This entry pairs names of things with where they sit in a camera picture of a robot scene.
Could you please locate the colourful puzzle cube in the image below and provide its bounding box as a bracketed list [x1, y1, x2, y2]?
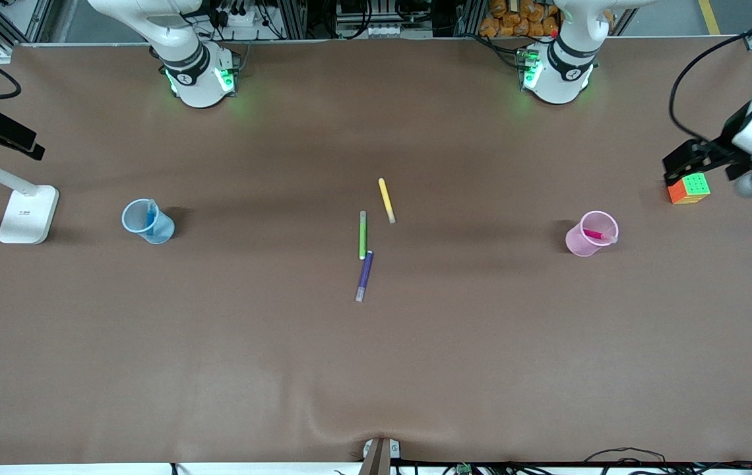
[666, 173, 711, 205]

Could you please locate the white desk lamp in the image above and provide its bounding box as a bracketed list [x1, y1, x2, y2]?
[0, 146, 60, 245]

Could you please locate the pink mesh cup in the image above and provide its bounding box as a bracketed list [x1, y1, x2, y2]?
[565, 210, 619, 257]

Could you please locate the light blue mesh cup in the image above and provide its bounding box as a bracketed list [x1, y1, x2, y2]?
[121, 198, 176, 245]

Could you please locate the bag of orange items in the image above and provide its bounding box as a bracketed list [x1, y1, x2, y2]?
[480, 0, 560, 38]

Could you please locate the white adapter box with plugs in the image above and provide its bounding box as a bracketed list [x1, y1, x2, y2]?
[214, 5, 259, 30]

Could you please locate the yellow marker pen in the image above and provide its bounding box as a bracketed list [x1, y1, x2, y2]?
[378, 177, 396, 224]

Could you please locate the purple marker pen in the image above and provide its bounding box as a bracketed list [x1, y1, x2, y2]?
[355, 250, 375, 303]

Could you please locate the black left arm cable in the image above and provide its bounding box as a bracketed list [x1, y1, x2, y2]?
[670, 20, 752, 143]

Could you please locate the black looped cable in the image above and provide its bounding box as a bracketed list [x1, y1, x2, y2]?
[584, 447, 668, 466]

